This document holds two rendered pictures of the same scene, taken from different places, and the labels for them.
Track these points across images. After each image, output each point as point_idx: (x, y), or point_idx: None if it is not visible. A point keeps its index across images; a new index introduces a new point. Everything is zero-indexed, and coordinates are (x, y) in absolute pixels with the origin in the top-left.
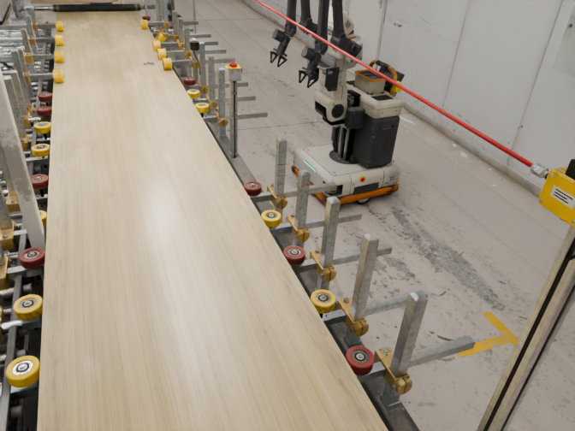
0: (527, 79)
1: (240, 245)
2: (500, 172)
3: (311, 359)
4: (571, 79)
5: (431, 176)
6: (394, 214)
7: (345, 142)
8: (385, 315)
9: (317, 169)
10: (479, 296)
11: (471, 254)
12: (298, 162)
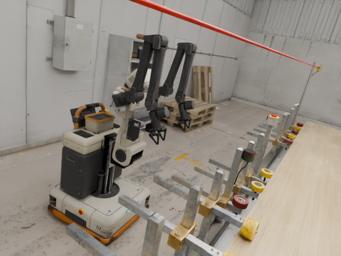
0: (20, 85)
1: (310, 137)
2: (25, 150)
3: (310, 127)
4: (51, 73)
5: (49, 175)
6: None
7: (112, 175)
8: (206, 181)
9: (138, 200)
10: (167, 161)
11: (138, 162)
12: (118, 224)
